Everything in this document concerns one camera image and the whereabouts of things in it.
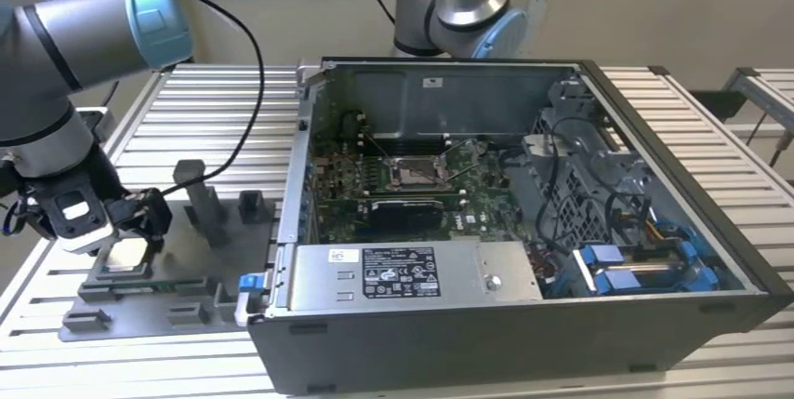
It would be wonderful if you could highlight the silver topped CPU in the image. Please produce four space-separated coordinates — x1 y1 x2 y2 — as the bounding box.
97 236 153 275

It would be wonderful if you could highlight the metal socket cover frame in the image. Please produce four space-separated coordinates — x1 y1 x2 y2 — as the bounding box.
437 137 484 182

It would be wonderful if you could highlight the CPU socket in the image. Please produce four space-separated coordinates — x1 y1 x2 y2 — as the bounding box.
384 154 449 193

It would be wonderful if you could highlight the grey parts rack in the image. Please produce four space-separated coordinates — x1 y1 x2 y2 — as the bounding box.
57 158 280 343

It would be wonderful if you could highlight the green RAM stick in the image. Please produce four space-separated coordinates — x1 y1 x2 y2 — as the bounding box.
109 279 183 294

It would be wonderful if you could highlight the silver power supply unit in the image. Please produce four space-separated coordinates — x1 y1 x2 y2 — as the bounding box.
285 236 544 315

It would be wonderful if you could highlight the black graphics card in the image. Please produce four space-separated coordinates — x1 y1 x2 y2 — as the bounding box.
361 197 447 235

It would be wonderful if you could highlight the green motherboard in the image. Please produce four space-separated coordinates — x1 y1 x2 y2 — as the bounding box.
307 133 528 245

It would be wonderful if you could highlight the black open PC case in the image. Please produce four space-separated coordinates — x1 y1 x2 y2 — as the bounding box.
245 57 794 395

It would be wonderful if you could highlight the grey perforated drive cage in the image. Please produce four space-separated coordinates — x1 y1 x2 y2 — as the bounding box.
504 80 659 251

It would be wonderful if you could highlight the blue disk carrier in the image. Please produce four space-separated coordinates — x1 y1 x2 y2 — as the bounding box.
591 267 644 297
574 243 626 274

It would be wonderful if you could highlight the blue plastic drive latch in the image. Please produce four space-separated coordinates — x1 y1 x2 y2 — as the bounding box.
672 238 722 292

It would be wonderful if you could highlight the black rectangular block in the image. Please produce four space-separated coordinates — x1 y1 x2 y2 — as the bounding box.
687 89 746 122

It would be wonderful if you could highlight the black and white wrist camera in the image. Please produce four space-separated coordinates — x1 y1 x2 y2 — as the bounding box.
44 188 120 255

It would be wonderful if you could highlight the black camera cable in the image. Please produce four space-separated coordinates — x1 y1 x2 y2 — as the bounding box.
138 0 267 196

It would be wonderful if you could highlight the black drive cable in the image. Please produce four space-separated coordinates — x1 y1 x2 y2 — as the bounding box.
602 189 652 251

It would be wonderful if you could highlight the aluminium frame side table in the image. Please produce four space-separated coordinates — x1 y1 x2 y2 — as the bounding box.
722 67 794 140

